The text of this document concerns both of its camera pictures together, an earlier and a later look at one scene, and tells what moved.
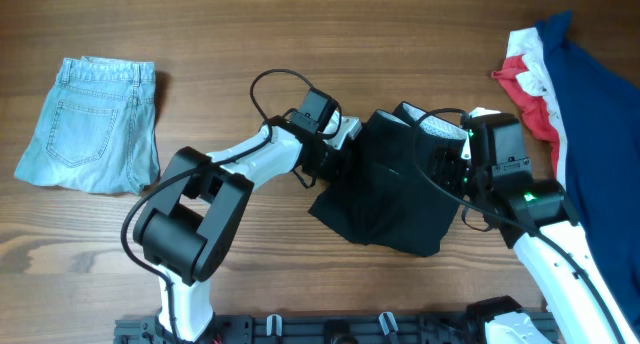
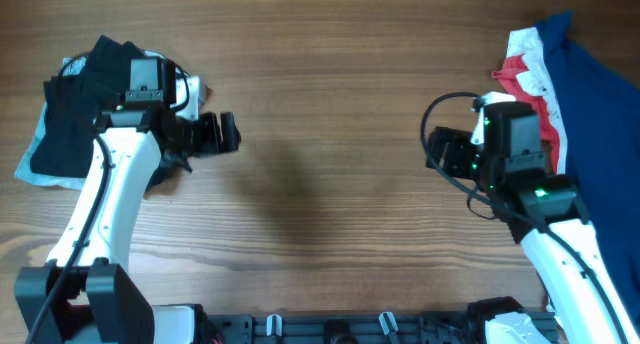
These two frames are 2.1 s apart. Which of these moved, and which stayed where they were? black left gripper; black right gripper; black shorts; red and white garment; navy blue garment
Moved: black shorts; black left gripper
Stayed: red and white garment; black right gripper; navy blue garment
